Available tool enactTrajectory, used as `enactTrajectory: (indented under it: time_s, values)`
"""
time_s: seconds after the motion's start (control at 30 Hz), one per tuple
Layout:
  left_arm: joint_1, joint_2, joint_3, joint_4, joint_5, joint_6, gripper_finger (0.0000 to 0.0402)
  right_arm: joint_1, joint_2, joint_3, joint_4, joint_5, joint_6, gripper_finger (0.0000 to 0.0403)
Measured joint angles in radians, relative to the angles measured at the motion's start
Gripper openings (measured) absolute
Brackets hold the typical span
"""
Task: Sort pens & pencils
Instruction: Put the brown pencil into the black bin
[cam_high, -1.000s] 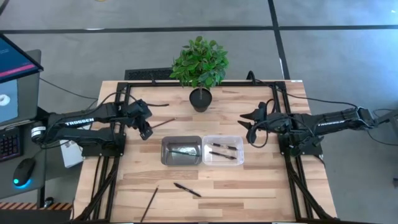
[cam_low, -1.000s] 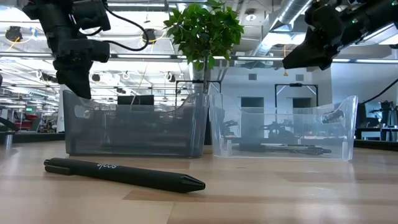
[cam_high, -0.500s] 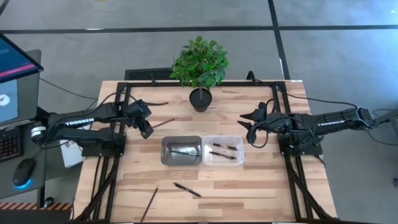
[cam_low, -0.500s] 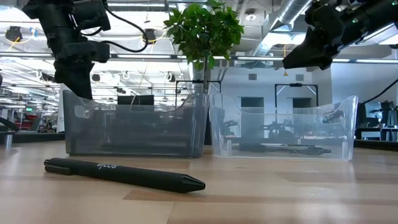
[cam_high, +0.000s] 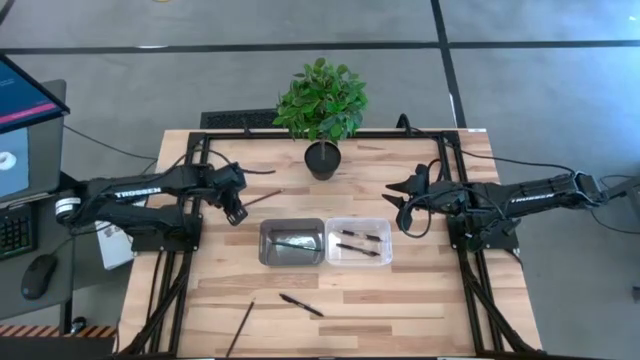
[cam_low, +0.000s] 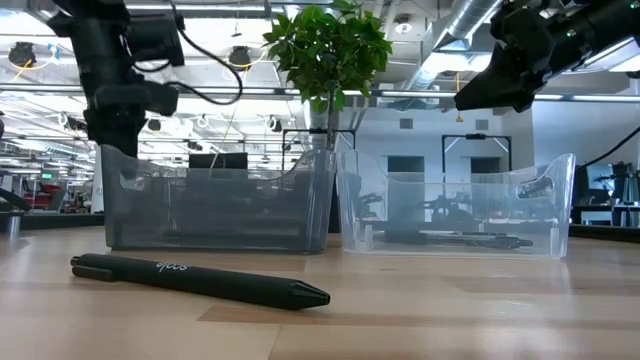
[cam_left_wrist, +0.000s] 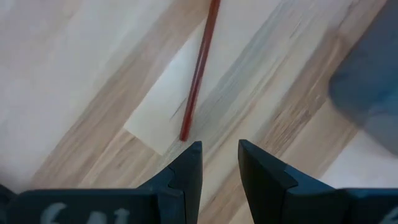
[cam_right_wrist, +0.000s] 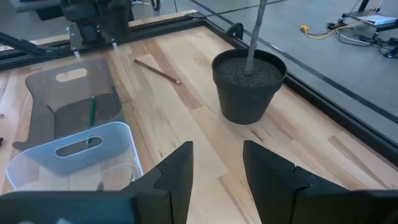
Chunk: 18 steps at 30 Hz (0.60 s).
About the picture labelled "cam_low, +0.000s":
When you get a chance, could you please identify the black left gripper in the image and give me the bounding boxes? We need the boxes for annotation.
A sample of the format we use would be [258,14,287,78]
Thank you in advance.
[83,82,147,181]

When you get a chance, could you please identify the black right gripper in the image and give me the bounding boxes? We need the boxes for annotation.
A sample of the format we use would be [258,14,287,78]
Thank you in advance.
[453,0,576,114]

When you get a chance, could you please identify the smoky grey plastic bin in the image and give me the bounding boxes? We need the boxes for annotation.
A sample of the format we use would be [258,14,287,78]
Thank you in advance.
[99,143,337,254]

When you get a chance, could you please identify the clear plastic bin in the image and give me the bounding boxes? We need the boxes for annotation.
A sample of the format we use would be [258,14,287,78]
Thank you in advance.
[335,149,577,260]

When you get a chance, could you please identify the black pen with white logo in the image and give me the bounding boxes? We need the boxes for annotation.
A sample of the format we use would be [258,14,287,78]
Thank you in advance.
[69,252,332,311]

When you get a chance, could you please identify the black pen with silver accents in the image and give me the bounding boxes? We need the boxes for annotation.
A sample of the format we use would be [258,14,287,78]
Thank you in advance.
[382,228,535,250]

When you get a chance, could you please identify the white pillar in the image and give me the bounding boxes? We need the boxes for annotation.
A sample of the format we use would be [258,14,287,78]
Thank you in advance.
[91,149,104,214]

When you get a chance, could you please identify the black background monitor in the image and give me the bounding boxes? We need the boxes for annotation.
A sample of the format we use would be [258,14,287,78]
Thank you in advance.
[188,152,249,170]

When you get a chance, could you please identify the black ceiling fixture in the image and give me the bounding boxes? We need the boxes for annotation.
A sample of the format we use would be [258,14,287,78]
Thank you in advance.
[8,42,37,69]
[228,45,253,69]

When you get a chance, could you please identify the green artificial plant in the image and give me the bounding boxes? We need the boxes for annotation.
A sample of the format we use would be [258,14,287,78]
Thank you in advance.
[262,0,394,151]

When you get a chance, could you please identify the black background workstation frame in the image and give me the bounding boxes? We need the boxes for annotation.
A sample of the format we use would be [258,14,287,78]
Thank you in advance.
[441,133,513,176]

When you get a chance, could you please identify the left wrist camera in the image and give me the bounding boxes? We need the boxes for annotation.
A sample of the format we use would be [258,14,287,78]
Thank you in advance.
[142,82,180,117]

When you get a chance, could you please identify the silver ventilation duct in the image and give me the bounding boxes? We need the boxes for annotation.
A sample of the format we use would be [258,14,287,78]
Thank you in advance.
[387,0,504,112]

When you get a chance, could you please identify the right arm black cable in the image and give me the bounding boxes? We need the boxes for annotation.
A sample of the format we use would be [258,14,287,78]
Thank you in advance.
[579,124,640,169]

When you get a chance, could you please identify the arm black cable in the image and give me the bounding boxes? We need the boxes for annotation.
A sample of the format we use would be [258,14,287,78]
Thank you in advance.
[579,124,640,169]
[169,4,245,107]

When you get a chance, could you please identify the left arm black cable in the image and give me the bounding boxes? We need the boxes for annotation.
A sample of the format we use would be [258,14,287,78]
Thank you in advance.
[169,4,245,107]

